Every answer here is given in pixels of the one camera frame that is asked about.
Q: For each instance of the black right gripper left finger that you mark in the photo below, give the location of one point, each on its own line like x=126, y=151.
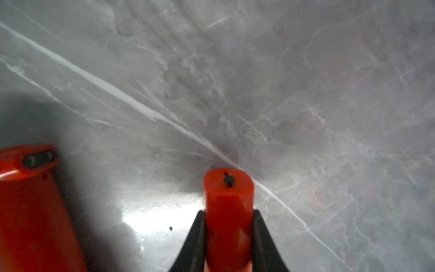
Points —
x=191, y=257

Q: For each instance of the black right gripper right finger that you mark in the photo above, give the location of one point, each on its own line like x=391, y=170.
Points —
x=265, y=255

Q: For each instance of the red flashlight white logo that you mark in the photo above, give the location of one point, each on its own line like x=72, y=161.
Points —
x=229, y=206

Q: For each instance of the red flashlight plain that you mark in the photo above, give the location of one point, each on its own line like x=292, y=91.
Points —
x=36, y=231

